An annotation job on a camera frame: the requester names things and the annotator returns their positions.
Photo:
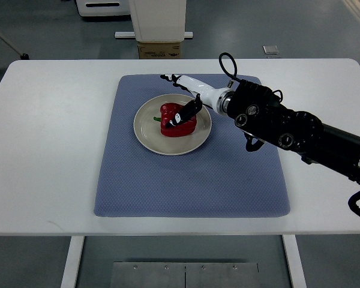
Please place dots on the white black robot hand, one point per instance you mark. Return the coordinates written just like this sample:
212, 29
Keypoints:
217, 99

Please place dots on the red bell pepper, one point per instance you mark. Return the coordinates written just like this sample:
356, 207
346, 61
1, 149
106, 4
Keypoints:
168, 112

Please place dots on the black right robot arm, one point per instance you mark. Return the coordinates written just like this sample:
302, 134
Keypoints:
258, 112

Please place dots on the small grey floor plate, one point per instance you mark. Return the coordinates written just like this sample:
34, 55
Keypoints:
271, 50

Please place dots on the beige round plate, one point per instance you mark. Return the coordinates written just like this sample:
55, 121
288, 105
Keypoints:
147, 130

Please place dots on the blue textured mat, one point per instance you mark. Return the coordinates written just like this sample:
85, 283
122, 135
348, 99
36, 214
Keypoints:
218, 179

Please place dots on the cardboard box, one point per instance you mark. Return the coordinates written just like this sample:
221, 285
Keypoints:
159, 50

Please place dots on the white appliance with slot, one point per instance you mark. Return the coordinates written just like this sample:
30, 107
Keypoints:
102, 8

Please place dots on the right white table leg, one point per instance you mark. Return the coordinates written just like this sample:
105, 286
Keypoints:
296, 273

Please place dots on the white table leg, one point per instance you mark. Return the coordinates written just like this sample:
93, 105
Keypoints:
72, 263
296, 273

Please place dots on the left white table leg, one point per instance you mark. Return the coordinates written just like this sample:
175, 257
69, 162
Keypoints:
72, 263

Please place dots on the white pedestal column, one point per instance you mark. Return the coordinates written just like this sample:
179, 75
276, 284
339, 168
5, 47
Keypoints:
157, 21

